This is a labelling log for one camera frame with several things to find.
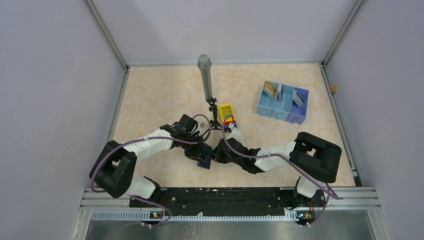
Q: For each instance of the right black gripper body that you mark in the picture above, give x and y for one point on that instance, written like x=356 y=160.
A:
x=221 y=156

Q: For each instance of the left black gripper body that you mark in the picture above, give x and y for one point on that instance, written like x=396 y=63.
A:
x=193 y=151

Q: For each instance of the dark blue card holder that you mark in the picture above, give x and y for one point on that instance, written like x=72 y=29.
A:
x=205 y=159

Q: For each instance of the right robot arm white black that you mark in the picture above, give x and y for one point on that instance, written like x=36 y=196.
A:
x=317 y=160

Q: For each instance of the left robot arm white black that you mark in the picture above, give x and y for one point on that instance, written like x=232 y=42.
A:
x=114 y=170

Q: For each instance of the gold credit card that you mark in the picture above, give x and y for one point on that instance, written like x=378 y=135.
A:
x=270 y=89

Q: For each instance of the black credit card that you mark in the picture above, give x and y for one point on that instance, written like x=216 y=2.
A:
x=279 y=92

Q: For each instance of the silver credit card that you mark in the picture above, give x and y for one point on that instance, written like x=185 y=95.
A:
x=298 y=99

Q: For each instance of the black tripod stand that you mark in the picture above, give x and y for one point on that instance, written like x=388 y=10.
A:
x=215 y=124

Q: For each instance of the yellow red blue toy block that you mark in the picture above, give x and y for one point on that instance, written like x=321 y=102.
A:
x=227 y=116

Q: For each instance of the light blue drawer left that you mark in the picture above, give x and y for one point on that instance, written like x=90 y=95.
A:
x=266 y=104

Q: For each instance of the light blue drawer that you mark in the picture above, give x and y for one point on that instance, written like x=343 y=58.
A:
x=266 y=104
x=282 y=109

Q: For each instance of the light blue drawer middle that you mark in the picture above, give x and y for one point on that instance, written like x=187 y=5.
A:
x=282 y=109

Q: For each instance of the purple drawer right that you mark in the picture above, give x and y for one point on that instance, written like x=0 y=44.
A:
x=297 y=115

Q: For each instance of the grey microphone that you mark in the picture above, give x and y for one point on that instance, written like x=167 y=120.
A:
x=204 y=65

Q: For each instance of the small wooden knob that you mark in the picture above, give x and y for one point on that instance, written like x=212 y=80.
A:
x=332 y=88

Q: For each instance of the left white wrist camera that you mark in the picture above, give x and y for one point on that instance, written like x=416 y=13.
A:
x=198 y=128

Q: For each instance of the white cable duct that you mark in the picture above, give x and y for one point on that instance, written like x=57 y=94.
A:
x=147 y=216

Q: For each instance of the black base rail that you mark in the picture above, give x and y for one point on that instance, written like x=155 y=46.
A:
x=234 y=201

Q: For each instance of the aluminium frame front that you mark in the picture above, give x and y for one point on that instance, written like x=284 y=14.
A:
x=357 y=216

